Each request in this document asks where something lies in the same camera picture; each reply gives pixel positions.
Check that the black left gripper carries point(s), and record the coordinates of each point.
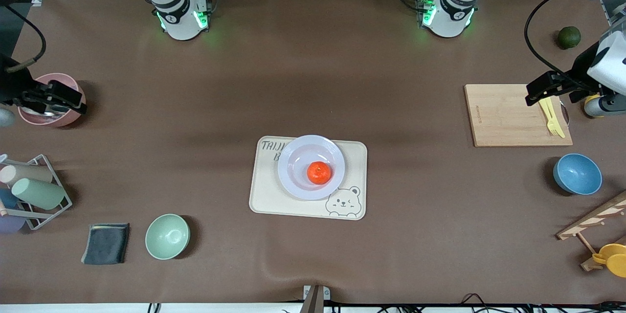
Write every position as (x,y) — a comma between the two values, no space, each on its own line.
(581,69)

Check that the dark green round fruit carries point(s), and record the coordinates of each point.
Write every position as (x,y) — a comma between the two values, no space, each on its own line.
(569,37)

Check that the blue cup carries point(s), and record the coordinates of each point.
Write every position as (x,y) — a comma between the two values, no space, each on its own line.
(7,199)

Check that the wooden mug rack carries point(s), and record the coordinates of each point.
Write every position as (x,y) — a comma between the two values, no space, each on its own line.
(594,220)

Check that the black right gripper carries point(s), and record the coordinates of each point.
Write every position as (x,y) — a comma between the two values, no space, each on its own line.
(10,89)

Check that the yellow plastic knife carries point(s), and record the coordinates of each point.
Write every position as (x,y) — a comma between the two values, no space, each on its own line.
(560,129)

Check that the yellow plastic fork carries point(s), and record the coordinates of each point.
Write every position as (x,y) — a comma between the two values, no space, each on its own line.
(547,115)

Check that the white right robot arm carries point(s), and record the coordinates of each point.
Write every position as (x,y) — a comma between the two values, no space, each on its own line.
(178,14)

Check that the pink bucket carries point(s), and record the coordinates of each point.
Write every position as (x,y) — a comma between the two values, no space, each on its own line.
(54,121)

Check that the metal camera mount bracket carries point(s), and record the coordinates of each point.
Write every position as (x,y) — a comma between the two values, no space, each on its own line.
(315,298)

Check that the wooden cutting board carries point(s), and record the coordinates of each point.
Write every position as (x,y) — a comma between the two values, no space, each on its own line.
(494,122)

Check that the cream bear print tray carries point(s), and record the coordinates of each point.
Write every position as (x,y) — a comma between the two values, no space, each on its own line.
(274,205)

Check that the mint green bowl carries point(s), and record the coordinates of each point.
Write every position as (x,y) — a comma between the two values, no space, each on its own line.
(167,236)

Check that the dark grey folded cloth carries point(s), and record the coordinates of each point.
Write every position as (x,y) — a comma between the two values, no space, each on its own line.
(105,244)

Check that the purple cup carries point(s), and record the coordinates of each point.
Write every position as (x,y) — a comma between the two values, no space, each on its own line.
(11,224)

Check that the mint green cup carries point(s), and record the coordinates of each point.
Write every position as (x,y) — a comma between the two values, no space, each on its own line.
(39,193)

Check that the shiny metal scoop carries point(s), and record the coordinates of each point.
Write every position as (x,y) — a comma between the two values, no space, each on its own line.
(44,114)

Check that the pale lavender round plate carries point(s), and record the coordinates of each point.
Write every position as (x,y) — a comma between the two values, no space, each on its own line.
(298,176)

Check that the blue bowl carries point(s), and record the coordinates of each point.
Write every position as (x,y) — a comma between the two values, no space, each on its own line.
(578,174)

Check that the orange mandarin fruit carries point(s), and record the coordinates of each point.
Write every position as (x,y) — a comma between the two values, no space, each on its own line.
(320,173)

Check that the yellow mug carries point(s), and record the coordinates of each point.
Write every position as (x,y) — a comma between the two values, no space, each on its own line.
(614,260)

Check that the beige cup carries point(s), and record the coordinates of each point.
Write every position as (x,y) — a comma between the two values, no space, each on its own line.
(29,173)

